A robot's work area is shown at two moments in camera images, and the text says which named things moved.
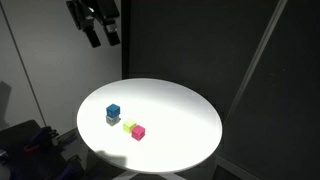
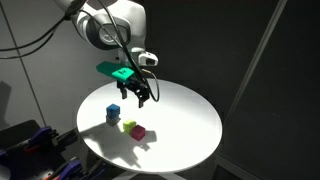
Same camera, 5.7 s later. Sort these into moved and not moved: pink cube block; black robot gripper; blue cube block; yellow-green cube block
Moved: black robot gripper
Not moved: pink cube block; yellow-green cube block; blue cube block
